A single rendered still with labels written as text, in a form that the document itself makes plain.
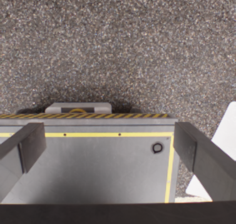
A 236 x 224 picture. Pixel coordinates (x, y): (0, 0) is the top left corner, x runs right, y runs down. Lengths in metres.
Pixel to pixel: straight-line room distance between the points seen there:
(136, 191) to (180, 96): 0.47
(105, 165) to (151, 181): 0.16
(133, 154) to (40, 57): 0.58
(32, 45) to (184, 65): 0.68
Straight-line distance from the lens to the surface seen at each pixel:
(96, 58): 0.79
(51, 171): 0.61
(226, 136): 1.04
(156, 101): 0.83
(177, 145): 0.16
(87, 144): 0.53
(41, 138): 0.17
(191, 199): 1.18
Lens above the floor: 0.79
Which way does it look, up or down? 75 degrees down
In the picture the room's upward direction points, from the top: 176 degrees clockwise
